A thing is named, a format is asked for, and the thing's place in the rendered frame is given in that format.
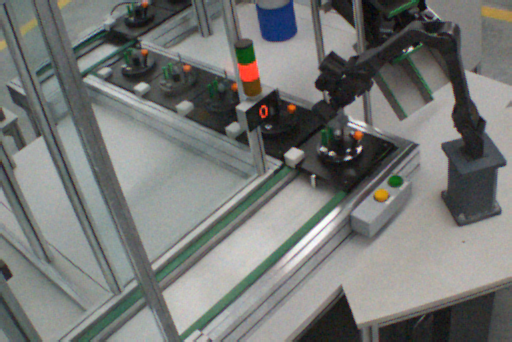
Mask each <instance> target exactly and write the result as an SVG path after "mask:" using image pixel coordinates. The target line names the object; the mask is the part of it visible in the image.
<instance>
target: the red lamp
mask: <svg viewBox="0 0 512 342"><path fill-rule="evenodd" d="M238 69H239V73H240V77H241V79H242V80H244V81H251V80H255V79H257V78H258V77H259V69H258V65H257V61H255V62H253V63H252V64H250V65H247V66H243V65H239V64H238Z"/></svg>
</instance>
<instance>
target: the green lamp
mask: <svg viewBox="0 0 512 342"><path fill-rule="evenodd" d="M234 50H235V54H236V57H237V61H238V64H239V65H243V66H247V65H250V64H252V63H253V62H255V61H256V56H255V52H254V43H253V45H251V46H250V47H249V48H247V49H236V48H235V47H234Z"/></svg>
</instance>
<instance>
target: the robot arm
mask: <svg viewBox="0 0 512 342"><path fill-rule="evenodd" d="M433 33H437V34H436V35H431V34H433ZM414 42H421V43H422V44H424V45H426V46H427V47H429V48H433V49H438V51H439V53H440V55H441V57H443V58H444V60H445V62H446V65H447V68H448V72H449V78H450V82H451V83H450V84H451V86H452V90H453V94H454V97H455V104H454V106H453V111H452V113H451V118H452V120H453V122H454V127H453V128H455V127H456V130H457V131H458V134H461V137H462V139H463V140H464V146H461V147H460V148H459V149H460V150H461V152H462V153H463V155H464V156H465V158H466V159H467V161H475V160H478V159H481V158H484V157H488V153H486V150H485V149H484V133H485V126H486V123H487V121H485V119H484V118H483V117H482V116H481V115H479V111H478V109H477V107H476V105H475V103H474V102H473V101H472V99H471V96H470V93H469V90H468V83H467V78H466V74H465V70H464V67H463V63H462V59H461V55H460V50H461V30H460V27H459V26H458V24H456V23H454V22H451V21H437V20H435V21H425V22H421V21H412V23H410V24H409V26H406V28H405V29H403V30H402V31H400V32H399V33H397V34H396V35H394V37H391V38H390V40H387V42H385V43H383V44H382V45H381V46H380V47H376V48H372V49H369V50H367V51H365V52H362V53H361V55H354V56H350V57H349V60H348V61H346V60H345V59H344V58H341V57H340V56H339V55H338V54H337V53H335V52H334V51H332V50H331V52H330V53H328V54H327V55H326V56H325V58H324V59H323V60H322V63H321V64H320V65H319V66H318V70H319V71H321V72H322V74H320V75H319V76H318V78H317V79H316V81H315V82H314V84H315V88H316V89H318V90H319V91H320V92H324V91H326V92H328V94H327V95H328V97H331V98H330V99H329V101H330V103H328V102H326V101H325V99H323V100H320V101H318V102H317V103H316V104H315V105H314V106H312V107H311V110H312V111H313V112H314V113H315V114H316V116H318V117H319V118H320V119H321V121H322V122H323V123H324V124H327V123H328V122H330V121H331V120H332V119H333V118H334V117H336V116H337V115H338V113H337V112H338V108H339V107H341V108H345V107H346V106H347V105H349V104H351V103H353V102H354V101H355V100H356V98H355V97H356V96H357V98H359V97H360V96H361V95H362V94H364V93H365V91H370V90H371V88H372V87H373V84H374V83H373V80H372V78H373V77H374V76H375V75H376V74H377V73H378V72H379V71H380V69H381V67H383V65H384V64H385V63H386V62H387V61H389V60H390V59H391V58H393V57H395V56H396V54H398V53H400V52H401V51H402V50H404V49H406V47H409V45H411V44H412V43H414ZM343 75H345V77H342V76H343ZM341 79H342V80H341ZM332 101H333V102H332ZM335 104H336V105H335ZM334 106H335V107H334Z"/></svg>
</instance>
